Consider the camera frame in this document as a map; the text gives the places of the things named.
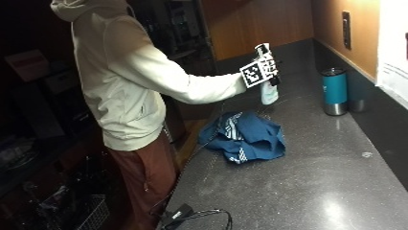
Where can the white spray bottle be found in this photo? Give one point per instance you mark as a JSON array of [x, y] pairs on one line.
[[269, 92]]

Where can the white marker cube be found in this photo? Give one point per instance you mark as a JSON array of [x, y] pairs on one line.
[[259, 70]]

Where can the teal steel tumbler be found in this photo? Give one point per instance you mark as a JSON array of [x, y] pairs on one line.
[[334, 91]]

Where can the blue striped cloth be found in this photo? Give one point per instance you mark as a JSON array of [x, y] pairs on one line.
[[249, 135]]

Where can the white paper sheet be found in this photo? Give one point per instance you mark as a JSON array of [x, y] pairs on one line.
[[393, 51]]

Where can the the person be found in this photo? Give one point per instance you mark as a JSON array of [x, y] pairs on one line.
[[128, 96]]

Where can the black adapter box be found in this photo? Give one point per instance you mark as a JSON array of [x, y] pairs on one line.
[[177, 215]]

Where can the cardboard box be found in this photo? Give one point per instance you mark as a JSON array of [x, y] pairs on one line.
[[27, 65]]

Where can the black wall outlet plate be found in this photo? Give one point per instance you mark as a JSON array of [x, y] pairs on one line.
[[346, 30]]

